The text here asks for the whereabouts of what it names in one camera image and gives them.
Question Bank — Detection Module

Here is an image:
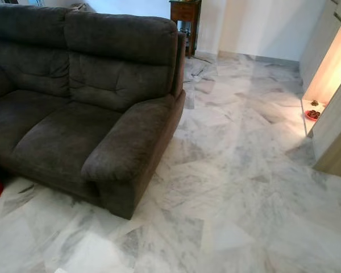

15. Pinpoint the dark grey fabric sofa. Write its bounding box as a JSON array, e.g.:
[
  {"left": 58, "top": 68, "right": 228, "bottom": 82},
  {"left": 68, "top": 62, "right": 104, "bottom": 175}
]
[{"left": 0, "top": 5, "right": 187, "bottom": 221}]

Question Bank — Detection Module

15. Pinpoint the small pale box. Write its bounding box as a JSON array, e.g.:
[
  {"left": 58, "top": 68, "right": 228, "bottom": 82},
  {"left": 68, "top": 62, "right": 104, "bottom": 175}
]
[{"left": 70, "top": 3, "right": 95, "bottom": 12}]

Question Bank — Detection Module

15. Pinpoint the brown wooden side table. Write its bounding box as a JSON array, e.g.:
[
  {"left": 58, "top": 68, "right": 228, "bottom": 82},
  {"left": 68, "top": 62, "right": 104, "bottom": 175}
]
[{"left": 169, "top": 0, "right": 202, "bottom": 57}]

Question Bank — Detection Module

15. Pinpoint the small red plate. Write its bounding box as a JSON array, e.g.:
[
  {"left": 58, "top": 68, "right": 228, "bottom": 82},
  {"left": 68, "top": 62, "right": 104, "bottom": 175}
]
[{"left": 305, "top": 109, "right": 322, "bottom": 122}]

